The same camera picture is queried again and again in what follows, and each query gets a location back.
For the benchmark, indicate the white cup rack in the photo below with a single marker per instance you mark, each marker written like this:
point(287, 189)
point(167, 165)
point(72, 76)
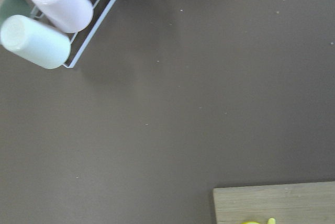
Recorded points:
point(81, 39)

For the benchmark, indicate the pale mint cup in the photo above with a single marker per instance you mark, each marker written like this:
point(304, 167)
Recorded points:
point(34, 41)

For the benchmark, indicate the pale pink cup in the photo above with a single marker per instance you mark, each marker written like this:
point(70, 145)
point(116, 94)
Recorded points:
point(70, 16)

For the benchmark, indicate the lemon slice near edge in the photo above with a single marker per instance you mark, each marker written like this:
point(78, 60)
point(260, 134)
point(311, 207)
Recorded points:
point(250, 222)

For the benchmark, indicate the yellow plastic knife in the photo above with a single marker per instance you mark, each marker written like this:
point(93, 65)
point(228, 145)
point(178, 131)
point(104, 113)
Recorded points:
point(271, 221)

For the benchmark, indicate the wooden cutting board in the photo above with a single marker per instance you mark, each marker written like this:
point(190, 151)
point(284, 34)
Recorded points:
point(287, 203)

